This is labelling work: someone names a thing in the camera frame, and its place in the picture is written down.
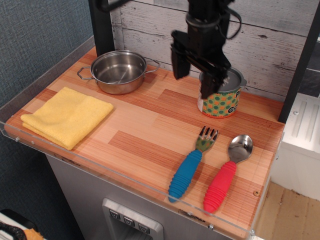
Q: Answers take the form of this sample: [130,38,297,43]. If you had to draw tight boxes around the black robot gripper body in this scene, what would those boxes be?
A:
[171,12,231,82]

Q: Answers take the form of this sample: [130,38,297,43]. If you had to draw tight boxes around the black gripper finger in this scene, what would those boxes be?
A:
[171,47,191,80]
[200,71,222,99]

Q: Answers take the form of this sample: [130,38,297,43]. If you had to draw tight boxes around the patterned tin can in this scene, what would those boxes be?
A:
[197,67,247,119]

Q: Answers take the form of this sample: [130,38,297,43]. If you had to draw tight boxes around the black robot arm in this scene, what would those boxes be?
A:
[171,0,242,99]

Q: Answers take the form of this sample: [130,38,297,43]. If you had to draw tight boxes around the stainless steel pot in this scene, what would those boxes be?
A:
[77,50,160,95]

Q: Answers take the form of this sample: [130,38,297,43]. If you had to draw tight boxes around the white ribbed box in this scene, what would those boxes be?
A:
[270,93,320,200]

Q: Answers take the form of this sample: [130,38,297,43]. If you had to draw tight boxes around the yellow folded cloth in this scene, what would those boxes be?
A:
[20,87,114,150]

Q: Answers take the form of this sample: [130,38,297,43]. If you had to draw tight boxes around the silver button panel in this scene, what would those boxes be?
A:
[102,198,165,240]

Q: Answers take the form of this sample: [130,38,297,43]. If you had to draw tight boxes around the grey toy kitchen cabinet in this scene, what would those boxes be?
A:
[47,155,228,240]

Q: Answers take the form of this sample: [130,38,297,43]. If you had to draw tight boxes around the clear acrylic table guard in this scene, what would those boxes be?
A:
[0,49,284,240]

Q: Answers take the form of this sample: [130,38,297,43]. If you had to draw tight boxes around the black object bottom left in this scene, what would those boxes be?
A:
[0,209,45,240]

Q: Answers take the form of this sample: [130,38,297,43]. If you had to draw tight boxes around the red handled spoon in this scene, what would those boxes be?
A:
[203,134,253,214]

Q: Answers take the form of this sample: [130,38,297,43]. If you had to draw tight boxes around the blue handled fork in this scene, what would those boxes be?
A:
[168,126,219,203]

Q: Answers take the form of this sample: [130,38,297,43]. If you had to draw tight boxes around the black vertical post right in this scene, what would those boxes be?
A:
[278,3,320,124]

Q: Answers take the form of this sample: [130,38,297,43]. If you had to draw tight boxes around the black vertical post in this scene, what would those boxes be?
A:
[278,3,320,124]
[88,0,115,56]

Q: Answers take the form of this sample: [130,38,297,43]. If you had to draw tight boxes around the black vertical post left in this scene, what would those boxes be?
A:
[88,0,115,56]

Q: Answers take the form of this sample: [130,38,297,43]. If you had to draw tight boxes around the black braided cable sleeve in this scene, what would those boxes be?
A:
[96,0,132,12]

